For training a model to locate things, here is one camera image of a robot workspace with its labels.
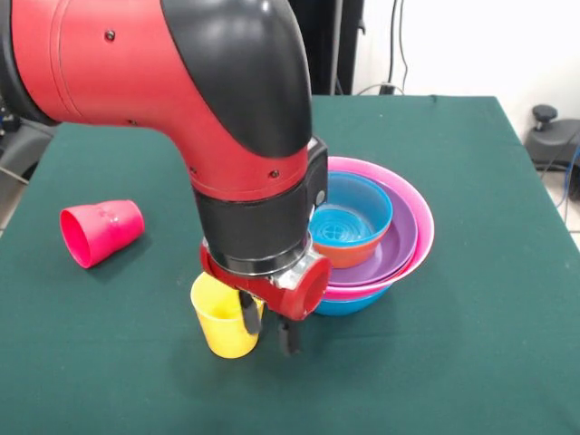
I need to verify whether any grey cable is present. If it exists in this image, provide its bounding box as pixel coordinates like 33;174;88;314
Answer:
354;82;406;97

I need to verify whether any blue cable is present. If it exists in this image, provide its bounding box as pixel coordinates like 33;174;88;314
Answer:
559;144;580;223

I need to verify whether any yellow plastic cup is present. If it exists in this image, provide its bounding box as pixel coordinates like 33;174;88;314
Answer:
189;273;266;360

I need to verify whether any small orange plastic bowl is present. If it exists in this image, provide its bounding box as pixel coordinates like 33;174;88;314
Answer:
312;221;393;269

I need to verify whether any black equipment base with knob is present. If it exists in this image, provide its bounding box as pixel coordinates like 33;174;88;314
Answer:
524;104;580;171

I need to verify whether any black wall cable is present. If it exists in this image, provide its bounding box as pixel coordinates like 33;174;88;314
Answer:
397;0;410;91
387;0;398;88

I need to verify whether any dark device box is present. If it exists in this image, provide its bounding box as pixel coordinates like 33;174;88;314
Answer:
0;97;19;133

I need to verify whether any dark green tablecloth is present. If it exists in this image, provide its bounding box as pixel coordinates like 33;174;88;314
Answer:
0;92;580;435

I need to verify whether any large blue plastic bowl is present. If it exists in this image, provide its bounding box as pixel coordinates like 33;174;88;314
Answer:
312;285;393;317

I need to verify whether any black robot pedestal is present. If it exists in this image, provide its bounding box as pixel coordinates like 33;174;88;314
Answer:
287;0;366;96

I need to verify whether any purple plastic bowl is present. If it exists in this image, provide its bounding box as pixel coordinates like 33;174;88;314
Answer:
326;180;419;286
325;253;418;292

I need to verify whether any pink plastic bowl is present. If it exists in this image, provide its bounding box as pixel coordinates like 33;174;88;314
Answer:
322;156;436;302

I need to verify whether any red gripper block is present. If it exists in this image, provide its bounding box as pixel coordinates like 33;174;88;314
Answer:
199;242;333;357

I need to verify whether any black padded equipment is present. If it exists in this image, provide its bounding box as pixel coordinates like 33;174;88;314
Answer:
0;120;60;182

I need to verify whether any red plastic cup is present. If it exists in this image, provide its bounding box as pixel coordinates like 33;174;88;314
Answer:
59;199;146;270

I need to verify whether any small blue plastic bowl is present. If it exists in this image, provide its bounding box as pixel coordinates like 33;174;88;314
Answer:
307;171;394;248

